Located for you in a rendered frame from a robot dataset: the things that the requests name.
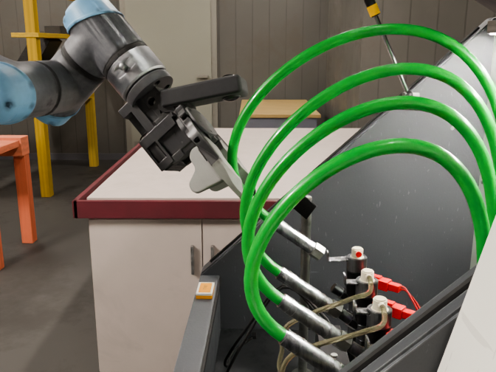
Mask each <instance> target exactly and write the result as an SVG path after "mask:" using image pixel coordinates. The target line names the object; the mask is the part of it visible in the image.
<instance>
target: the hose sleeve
mask: <svg viewBox="0 0 496 372"><path fill-rule="evenodd" d="M276 232H277V233H279V234H281V235H282V236H283V237H285V238H287V239H288V240H290V241H291V242H292V243H293V244H295V245H296V246H297V247H299V248H301V249H303V250H304V251H306V252H307V253H311V252H312V251H313V250H314V248H315V246H316V243H315V242H313V241H312V240H311V239H310V238H308V237H306V236H305V235H304V234H302V233H301V232H299V231H297V230H296V229H295V228H294V227H292V226H290V225H289V224H287V223H286V222H285V221H282V222H281V223H280V225H279V227H278V228H277V229H276Z"/></svg>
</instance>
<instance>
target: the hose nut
mask: <svg viewBox="0 0 496 372"><path fill-rule="evenodd" d="M325 250H326V248H325V247H323V246H322V245H320V244H318V243H316V246H315V248H314V250H313V251H312V252H311V253H309V254H308V255H310V256H311V257H313V258H314V259H315V260H320V259H321V258H322V256H323V255H324V253H325Z"/></svg>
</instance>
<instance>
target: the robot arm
mask: <svg viewBox="0 0 496 372"><path fill-rule="evenodd" d="M65 14H66V15H65V16H64V17H63V25H64V26H65V28H66V31H67V33H68V34H69V35H70V36H69V37H68V39H67V40H66V41H65V43H64V44H63V45H62V47H61V48H60V49H59V50H58V51H57V52H56V54H55V55H54V56H53V57H52V59H50V60H49V61H14V60H11V59H9V58H6V57H4V56H2V55H0V125H10V124H14V123H19V122H21V121H22V120H27V119H30V118H34V117H35V118H36V119H38V120H40V121H41V122H43V123H45V124H47V125H49V124H51V125H53V126H60V125H63V124H65V123H66V122H67V121H68V120H69V119H70V118H71V117H73V116H75V115H76V114H77V113H78V112H79V110H80V108H81V106H82V105H83V104H84V103H85V102H86V101H87V100H88V99H89V97H90V96H91V95H92V94H93V93H94V92H95V90H96V89H97V88H98V87H99V86H100V84H101V83H102V82H103V81H104V80H105V79H107V80H108V82H109V83H110V84H111V85H112V86H113V87H114V89H115V90H116V91H117V92H118V94H119V95H120V96H121V98H122V99H124V101H126V102H127V103H126V104H125V105H124V106H123V107H122V108H121V109H120V110H119V111H118V112H119V113H120V114H121V116H122V117H123V118H124V119H127V120H130V121H131V123H132V124H133V125H134V127H135V128H136V129H137V130H138V132H139V133H140V134H141V135H142V136H141V138H140V141H139V144H140V145H141V146H142V148H143V149H144V150H145V152H146V153H147V154H148V155H149V157H150V158H151V159H152V160H153V161H154V163H155V164H156V165H157V167H158V168H159V169H160V170H161V172H163V171H178V172H180V171H181V170H183V169H184V168H185V167H186V166H187V165H189V164H190V163H193V165H194V167H195V171H194V174H193V176H192V178H191V180H190V183H189V186H190V189H191V190H192V191H193V192H194V193H201V192H203V191H206V190H208V189H210V190H212V191H215V192H216V191H220V190H222V189H224V188H226V187H230V189H231V190H232V191H233V192H234V193H235V194H236V195H237V196H238V197H239V198H240V199H241V195H242V192H243V185H244V184H245V181H246V180H247V176H248V174H249V172H248V171H247V169H246V168H245V167H244V166H243V164H242V163H241V162H240V160H239V159H238V172H239V175H240V177H239V176H238V175H237V174H236V172H235V171H234V170H233V168H232V166H231V165H230V164H229V163H228V162H227V150H228V145H227V143H226V142H225V141H223V139H222V138H221V137H220V136H219V135H218V134H217V132H216V130H215V129H214V127H213V126H212V125H211V124H210V122H209V121H208V120H207V119H206V118H205V117H204V116H203V115H202V114H201V113H200V112H199V111H197V110H196V107H197V106H203V105H207V104H211V103H218V102H222V101H227V102H232V101H235V100H237V99H238V98H241V97H246V96H247V95H248V88H247V82H246V80H245V79H243V78H242V77H241V76H240V75H231V74H229V75H224V76H222V77H219V78H215V79H212V80H205V81H202V82H198V83H191V84H187V85H183V86H177V87H173V88H171V86H172V84H173V78H172V77H171V76H170V74H169V73H168V72H167V71H166V68H165V66H164V65H163V63H162V62H161V61H160V60H159V59H158V57H157V56H156V55H155V54H154V53H153V52H152V50H151V49H150V48H149V47H148V46H147V45H146V43H145V42H144V41H143V40H142V39H141V37H140V36H139V35H138V34H137V33H136V31H135V30H134V29H133V27H132V26H131V25H130V24H129V23H128V22H127V21H126V19H125V17H124V15H123V14H122V13H121V12H120V11H118V10H117V9H116V8H115V7H114V5H113V4H112V3H111V2H110V1H109V0H75V1H74V2H72V3H71V4H70V5H69V7H68V8H67V10H66V12H65ZM142 138H143V139H142ZM242 183H243V185H242Z"/></svg>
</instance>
